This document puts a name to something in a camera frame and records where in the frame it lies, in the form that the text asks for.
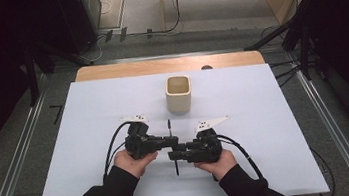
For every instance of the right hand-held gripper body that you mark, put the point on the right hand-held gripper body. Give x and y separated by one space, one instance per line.
207 149

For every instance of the white table sheet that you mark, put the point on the white table sheet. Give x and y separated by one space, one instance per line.
77 140

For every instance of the cream square cup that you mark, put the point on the cream square cup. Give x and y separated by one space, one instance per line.
179 102

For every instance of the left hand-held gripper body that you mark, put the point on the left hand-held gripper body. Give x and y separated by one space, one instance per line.
139 146

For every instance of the black metal stand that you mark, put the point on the black metal stand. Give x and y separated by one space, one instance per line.
31 78
304 51

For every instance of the black pen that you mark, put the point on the black pen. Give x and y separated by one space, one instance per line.
169 129

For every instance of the wooden table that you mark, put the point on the wooden table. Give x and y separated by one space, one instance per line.
145 67

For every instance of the black cabinet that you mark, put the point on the black cabinet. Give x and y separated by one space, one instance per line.
72 16

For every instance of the black hex key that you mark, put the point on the black hex key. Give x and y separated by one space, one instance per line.
58 113

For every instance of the person's left hand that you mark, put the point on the person's left hand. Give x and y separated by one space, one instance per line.
134 166

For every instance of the person's right hand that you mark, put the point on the person's right hand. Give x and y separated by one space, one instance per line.
219 168

